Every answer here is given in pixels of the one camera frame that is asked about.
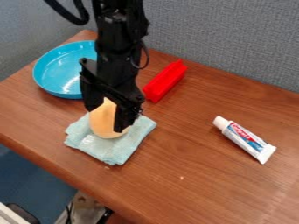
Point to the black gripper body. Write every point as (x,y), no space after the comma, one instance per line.
(115,70)

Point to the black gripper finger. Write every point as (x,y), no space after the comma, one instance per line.
(92,94)
(127,113)

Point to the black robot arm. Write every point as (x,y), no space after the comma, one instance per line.
(122,25)

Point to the blue plastic plate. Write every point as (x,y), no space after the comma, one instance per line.
(56,70)

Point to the white toothpaste tube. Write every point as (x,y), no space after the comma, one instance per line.
(251,143)

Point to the orange egg-shaped sponge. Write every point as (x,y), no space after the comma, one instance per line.
(102,120)

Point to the light blue folded cloth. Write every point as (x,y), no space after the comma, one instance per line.
(110,150)

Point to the red plastic block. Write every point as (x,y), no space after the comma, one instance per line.
(163,82)

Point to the objects under table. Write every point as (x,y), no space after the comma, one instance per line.
(82,211)

